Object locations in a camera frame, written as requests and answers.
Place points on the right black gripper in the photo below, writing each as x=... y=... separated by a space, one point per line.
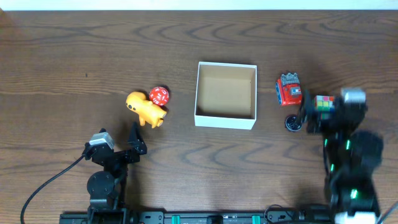
x=319 y=116

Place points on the white cardboard box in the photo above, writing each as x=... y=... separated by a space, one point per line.
x=226 y=95

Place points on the red and grey toy truck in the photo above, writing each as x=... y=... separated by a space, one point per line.
x=288 y=89

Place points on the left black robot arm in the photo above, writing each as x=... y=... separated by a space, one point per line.
x=107 y=187

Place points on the black round wheel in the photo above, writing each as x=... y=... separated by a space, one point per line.
x=291 y=125

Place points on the colourful puzzle cube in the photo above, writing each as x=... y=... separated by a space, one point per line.
x=324 y=105

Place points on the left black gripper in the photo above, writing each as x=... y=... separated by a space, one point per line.
x=121 y=154

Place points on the orange toy dog figure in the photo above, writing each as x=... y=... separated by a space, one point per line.
x=147 y=111

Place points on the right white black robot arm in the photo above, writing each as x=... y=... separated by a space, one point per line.
x=350 y=156

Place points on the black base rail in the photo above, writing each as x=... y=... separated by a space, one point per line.
x=271 y=216

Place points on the red polyhedral letter ball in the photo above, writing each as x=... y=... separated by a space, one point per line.
x=159 y=96

